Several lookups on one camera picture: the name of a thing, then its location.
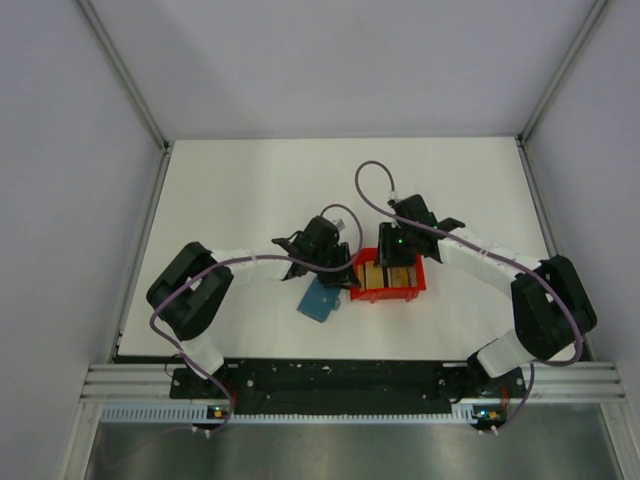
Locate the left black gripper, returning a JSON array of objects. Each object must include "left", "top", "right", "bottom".
[{"left": 310, "top": 241, "right": 360, "bottom": 289}]

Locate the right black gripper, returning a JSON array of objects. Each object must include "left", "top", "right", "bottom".
[{"left": 374, "top": 222, "right": 417, "bottom": 268}]

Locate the red plastic bin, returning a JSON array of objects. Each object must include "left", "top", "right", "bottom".
[{"left": 349, "top": 247, "right": 427, "bottom": 303}]

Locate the blue leather card holder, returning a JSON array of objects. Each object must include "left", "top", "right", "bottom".
[{"left": 297, "top": 278, "right": 342, "bottom": 323}]

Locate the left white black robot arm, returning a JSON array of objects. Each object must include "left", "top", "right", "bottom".
[{"left": 146, "top": 215, "right": 360, "bottom": 397}]

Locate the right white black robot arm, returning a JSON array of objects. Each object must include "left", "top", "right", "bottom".
[{"left": 378, "top": 194, "right": 597, "bottom": 396}]

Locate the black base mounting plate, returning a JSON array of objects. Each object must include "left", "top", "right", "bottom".
[{"left": 169, "top": 358, "right": 525, "bottom": 414}]

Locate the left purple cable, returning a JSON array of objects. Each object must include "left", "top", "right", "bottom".
[{"left": 149, "top": 203, "right": 364, "bottom": 401}]

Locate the purple cable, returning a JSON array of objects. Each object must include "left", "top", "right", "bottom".
[
  {"left": 149, "top": 203, "right": 364, "bottom": 401},
  {"left": 353, "top": 160, "right": 586, "bottom": 369}
]

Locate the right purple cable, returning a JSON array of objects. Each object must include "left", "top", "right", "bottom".
[{"left": 353, "top": 160, "right": 586, "bottom": 369}]

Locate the grey slotted cable duct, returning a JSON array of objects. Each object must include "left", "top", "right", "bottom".
[{"left": 99, "top": 401, "right": 488, "bottom": 425}]

